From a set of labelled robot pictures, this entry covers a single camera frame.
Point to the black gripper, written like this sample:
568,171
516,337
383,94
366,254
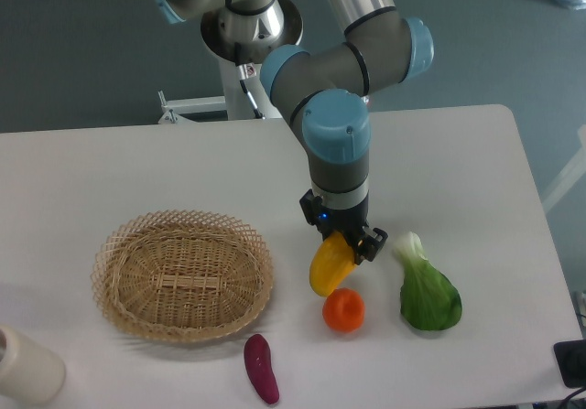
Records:
351,223

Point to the yellow mango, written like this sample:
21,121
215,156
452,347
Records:
331,264

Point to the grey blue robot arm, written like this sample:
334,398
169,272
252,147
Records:
322,98

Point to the orange tangerine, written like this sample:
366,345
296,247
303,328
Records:
344,310

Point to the green bok choy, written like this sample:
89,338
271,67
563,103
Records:
428,299

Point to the purple sweet potato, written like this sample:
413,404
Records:
258,366

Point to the woven wicker basket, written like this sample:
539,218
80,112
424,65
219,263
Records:
183,276

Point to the cream cylindrical bottle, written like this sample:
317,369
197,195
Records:
30,373

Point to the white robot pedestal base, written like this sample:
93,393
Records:
215,93

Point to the white frame bar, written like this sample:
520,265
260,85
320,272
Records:
568,176

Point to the black device with cable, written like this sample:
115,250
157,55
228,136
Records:
570,357

